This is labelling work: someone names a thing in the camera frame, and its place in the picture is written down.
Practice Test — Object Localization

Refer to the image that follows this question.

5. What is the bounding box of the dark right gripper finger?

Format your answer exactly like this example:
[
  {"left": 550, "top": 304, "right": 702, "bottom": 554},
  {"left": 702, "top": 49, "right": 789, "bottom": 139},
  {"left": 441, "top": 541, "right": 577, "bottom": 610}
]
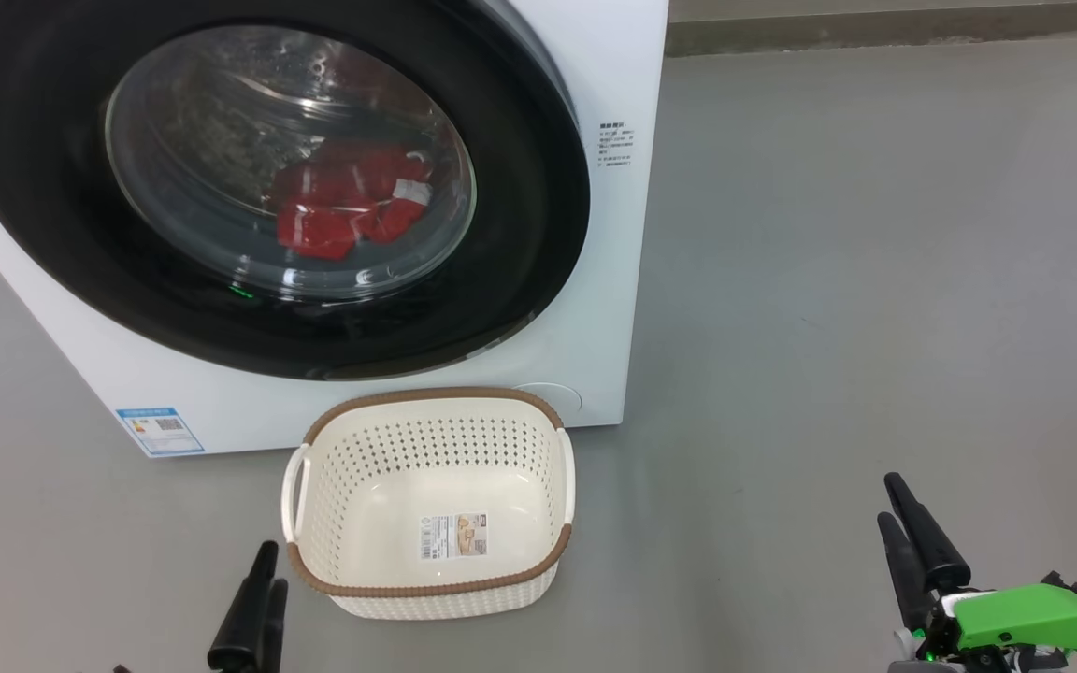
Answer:
[
  {"left": 878, "top": 511, "right": 928, "bottom": 632},
  {"left": 884, "top": 473, "right": 971, "bottom": 593}
]

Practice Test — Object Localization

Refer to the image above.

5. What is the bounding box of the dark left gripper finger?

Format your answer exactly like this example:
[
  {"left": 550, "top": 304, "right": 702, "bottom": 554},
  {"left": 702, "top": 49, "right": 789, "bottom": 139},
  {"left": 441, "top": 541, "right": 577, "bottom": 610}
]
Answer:
[
  {"left": 256, "top": 579, "right": 289, "bottom": 672},
  {"left": 208, "top": 540, "right": 280, "bottom": 672}
]

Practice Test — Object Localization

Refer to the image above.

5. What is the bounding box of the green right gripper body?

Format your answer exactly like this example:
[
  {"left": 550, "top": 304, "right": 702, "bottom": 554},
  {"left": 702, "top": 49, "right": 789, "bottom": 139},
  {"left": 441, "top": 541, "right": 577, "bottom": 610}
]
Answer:
[{"left": 912, "top": 584, "right": 1077, "bottom": 670}]

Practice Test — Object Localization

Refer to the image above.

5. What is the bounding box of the red garment with white stripes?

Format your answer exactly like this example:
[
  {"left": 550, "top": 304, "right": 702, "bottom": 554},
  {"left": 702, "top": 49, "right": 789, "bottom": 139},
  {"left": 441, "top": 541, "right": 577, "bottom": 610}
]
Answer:
[{"left": 275, "top": 145, "right": 434, "bottom": 246}]

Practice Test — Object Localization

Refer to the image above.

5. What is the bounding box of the cream perforated basket brown rim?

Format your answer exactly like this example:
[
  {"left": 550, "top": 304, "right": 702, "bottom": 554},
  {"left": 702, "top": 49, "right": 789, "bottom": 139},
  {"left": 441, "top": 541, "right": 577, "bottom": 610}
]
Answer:
[{"left": 280, "top": 387, "right": 578, "bottom": 621}]

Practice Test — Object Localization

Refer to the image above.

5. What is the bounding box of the white printed product label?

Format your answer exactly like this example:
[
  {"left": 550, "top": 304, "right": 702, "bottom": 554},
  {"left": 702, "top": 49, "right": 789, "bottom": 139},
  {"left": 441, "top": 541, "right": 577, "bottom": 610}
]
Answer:
[{"left": 421, "top": 512, "right": 489, "bottom": 561}]

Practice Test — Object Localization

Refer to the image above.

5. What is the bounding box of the white front-load washing machine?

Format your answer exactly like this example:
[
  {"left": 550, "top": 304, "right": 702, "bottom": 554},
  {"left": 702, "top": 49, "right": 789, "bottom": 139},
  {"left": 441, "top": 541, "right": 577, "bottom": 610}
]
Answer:
[{"left": 0, "top": 0, "right": 669, "bottom": 459}]

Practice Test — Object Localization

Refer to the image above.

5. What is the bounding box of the blue energy label sticker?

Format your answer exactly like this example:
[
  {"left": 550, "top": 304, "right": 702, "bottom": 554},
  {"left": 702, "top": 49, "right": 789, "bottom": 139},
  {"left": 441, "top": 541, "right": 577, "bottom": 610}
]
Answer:
[{"left": 116, "top": 407, "right": 206, "bottom": 457}]

